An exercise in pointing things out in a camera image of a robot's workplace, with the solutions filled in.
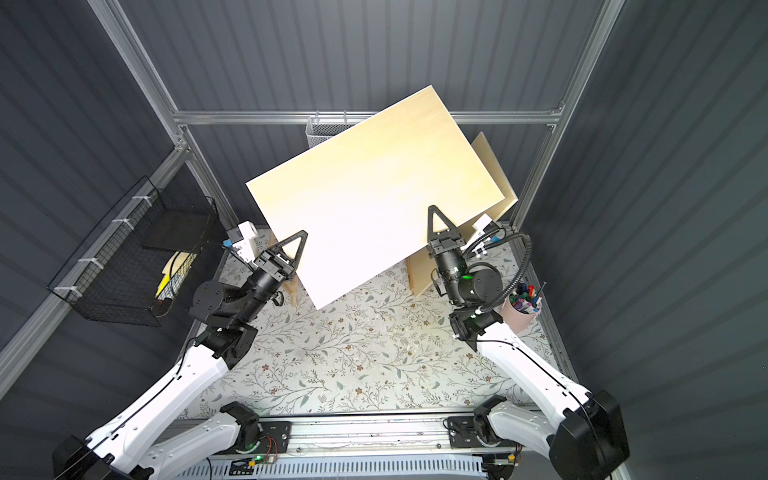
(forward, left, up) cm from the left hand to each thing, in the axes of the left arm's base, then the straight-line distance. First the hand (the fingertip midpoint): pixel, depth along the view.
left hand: (309, 242), depth 55 cm
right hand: (+7, -23, +1) cm, 24 cm away
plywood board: (+18, -25, -32) cm, 44 cm away
